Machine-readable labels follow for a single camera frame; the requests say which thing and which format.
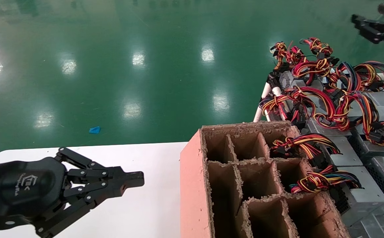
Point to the blue scrap of plastic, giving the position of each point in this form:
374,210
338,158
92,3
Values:
94,130

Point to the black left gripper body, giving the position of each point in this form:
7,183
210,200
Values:
23,188

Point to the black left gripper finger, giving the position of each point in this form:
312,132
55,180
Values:
89,198
92,173

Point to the cardboard divider box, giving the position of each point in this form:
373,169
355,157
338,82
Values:
195,185

